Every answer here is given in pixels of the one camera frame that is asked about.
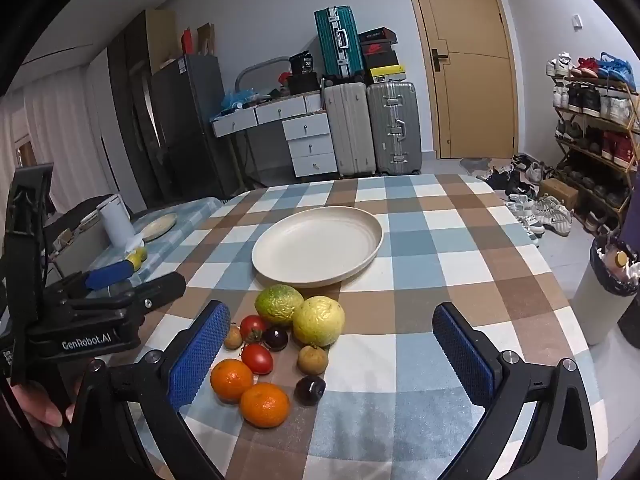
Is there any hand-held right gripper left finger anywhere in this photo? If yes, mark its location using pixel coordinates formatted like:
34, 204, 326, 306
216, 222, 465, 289
67, 300, 232, 480

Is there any white curtain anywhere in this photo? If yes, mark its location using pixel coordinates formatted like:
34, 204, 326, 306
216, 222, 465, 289
0, 77, 118, 221

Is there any pile of shoes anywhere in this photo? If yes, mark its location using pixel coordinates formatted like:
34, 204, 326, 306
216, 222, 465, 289
475, 154, 572, 247

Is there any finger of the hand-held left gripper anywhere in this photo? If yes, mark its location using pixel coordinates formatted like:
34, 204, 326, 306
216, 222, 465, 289
65, 259, 135, 295
70, 272, 187, 313

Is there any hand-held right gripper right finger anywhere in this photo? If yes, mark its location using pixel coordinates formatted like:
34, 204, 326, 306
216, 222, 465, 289
432, 302, 598, 480

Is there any teal suitcase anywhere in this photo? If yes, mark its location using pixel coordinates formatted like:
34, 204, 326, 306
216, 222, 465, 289
314, 6, 366, 81

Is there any beige suitcase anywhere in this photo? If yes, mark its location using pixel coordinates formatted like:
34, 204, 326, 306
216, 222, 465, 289
322, 81, 377, 178

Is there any cream round plate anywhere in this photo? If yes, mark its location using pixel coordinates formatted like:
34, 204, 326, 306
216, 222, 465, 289
251, 206, 383, 289

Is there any orange tangerine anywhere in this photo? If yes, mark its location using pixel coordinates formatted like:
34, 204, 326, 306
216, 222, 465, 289
210, 358, 254, 403
240, 382, 291, 429

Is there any dark brown wardrobe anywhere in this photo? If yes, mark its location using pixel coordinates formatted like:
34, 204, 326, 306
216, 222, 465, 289
106, 9, 177, 203

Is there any tan wooden door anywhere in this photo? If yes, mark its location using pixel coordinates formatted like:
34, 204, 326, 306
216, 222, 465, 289
404, 0, 519, 161

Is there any small beige plate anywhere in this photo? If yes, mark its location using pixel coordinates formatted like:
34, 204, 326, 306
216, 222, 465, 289
140, 212, 179, 242

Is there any black and yellow shoe box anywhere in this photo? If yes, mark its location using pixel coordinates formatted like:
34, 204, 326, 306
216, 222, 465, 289
366, 52, 405, 84

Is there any brown cardboard box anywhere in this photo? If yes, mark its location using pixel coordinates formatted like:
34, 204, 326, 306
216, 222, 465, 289
539, 177, 580, 211

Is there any black box on desk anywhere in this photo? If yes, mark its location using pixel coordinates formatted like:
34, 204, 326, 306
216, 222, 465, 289
289, 51, 321, 94

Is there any green citrus fruit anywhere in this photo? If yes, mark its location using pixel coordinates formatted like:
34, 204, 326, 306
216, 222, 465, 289
255, 285, 305, 324

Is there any dark grey refrigerator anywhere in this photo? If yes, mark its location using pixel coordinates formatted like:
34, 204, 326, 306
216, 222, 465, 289
150, 54, 242, 197

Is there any dark purple plum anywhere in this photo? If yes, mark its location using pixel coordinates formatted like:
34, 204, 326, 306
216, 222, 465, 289
294, 375, 327, 407
263, 326, 289, 351

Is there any wooden shoe rack with shoes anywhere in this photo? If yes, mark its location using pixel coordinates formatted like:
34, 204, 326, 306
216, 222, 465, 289
546, 51, 640, 233

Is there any white trash bin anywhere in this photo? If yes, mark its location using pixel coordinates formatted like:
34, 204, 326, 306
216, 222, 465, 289
570, 236, 640, 347

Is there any white desk with drawers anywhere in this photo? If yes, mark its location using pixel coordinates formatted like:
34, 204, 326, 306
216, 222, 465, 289
210, 92, 339, 179

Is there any large brown longan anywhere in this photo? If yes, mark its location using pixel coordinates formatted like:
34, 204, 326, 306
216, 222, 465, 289
297, 344, 329, 376

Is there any blue plastic bag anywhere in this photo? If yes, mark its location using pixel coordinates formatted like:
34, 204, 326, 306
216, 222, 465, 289
220, 87, 259, 112

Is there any person's left hand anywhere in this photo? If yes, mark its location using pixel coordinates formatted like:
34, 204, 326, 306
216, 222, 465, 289
12, 377, 83, 428

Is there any silver suitcase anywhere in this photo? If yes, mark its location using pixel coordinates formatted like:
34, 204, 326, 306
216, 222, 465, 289
366, 81, 422, 177

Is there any flat brown cardboard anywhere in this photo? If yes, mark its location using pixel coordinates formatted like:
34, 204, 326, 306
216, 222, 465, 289
195, 22, 217, 57

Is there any red tomato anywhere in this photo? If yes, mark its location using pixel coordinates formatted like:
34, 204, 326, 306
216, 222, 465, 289
240, 315, 269, 343
241, 344, 274, 375

